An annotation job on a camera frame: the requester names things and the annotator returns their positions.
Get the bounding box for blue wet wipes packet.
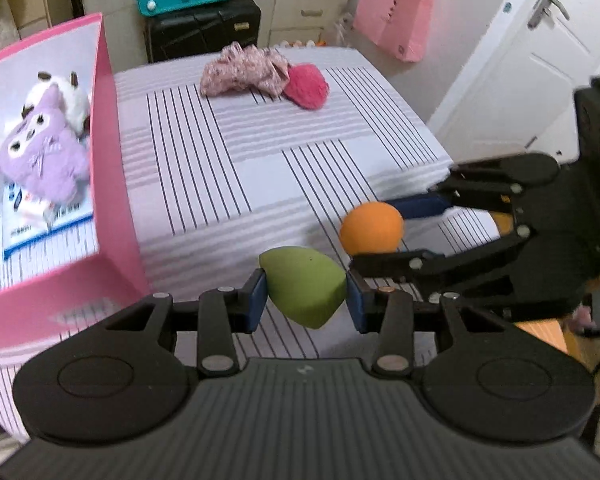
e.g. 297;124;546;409
2;180;96;261

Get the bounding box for purple plush toy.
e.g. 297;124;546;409
0;85;92;201

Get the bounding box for white door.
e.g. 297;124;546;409
426;0;600;173

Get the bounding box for silver door handle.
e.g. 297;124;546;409
526;0;571;31

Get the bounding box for pink fluffy puff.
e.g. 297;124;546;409
282;62;329;111

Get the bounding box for white wet wipes packet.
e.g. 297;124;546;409
5;182;56;226

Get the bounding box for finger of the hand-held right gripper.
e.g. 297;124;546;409
386;152;562;221
349;222;536;307

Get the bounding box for green makeup sponge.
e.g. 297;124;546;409
258;246;348;331

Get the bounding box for pink floral cloth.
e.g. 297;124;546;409
200;44;293;101

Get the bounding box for pink paper bag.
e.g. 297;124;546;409
352;0;436;63

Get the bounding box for white plush toy brown ears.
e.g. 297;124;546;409
22;71;92;136

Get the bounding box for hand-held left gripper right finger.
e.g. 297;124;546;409
346;270;516;377

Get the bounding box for orange makeup sponge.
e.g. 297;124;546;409
339;201;406;257

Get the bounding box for beige wardrobe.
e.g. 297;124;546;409
240;0;368;48

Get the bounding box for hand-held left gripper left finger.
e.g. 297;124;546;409
105;269;268;377

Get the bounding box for striped sheet bed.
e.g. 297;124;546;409
0;46;456;443

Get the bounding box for black suitcase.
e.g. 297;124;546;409
144;0;262;64

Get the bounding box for pink cardboard box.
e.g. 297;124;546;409
0;12;153;361

